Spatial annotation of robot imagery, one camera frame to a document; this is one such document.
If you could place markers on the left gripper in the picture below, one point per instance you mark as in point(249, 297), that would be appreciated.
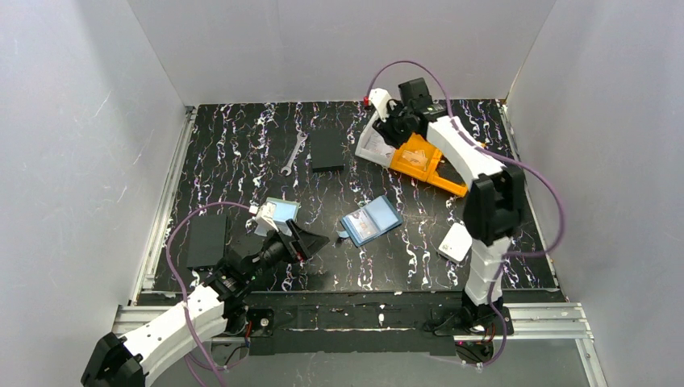
point(294, 243)

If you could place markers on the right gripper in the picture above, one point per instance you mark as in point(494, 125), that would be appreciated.
point(392, 124)

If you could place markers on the VIP credit card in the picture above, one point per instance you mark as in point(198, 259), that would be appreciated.
point(364, 226)

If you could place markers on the blue leather card holder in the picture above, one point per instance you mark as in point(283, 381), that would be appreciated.
point(381, 211)

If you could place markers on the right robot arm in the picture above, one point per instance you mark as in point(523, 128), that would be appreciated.
point(494, 204)

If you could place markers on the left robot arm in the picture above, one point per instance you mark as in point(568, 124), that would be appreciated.
point(215, 307)

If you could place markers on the yellow bin middle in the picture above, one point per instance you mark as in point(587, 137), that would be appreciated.
point(417, 158)

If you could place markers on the yellow bin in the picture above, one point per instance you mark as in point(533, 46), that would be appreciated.
point(417, 158)
point(443, 175)

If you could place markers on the white storage bin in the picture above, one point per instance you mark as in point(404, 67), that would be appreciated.
point(372, 147)

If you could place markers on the yellow bin right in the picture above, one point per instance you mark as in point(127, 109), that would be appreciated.
point(443, 175)

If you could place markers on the black flat box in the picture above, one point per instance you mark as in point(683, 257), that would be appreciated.
point(326, 151)

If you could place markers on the black flat plate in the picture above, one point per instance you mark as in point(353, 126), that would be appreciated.
point(208, 234)

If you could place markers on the silver wrench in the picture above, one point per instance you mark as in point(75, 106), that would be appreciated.
point(300, 140)

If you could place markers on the white square box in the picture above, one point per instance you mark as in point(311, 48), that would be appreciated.
point(456, 244)

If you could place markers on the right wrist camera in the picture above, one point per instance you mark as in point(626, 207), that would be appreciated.
point(378, 99)

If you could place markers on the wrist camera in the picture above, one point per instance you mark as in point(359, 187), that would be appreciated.
point(263, 216)
point(378, 99)

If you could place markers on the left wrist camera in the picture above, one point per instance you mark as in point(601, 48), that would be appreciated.
point(263, 216)

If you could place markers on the aluminium frame rail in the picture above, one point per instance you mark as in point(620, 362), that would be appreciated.
point(152, 252)

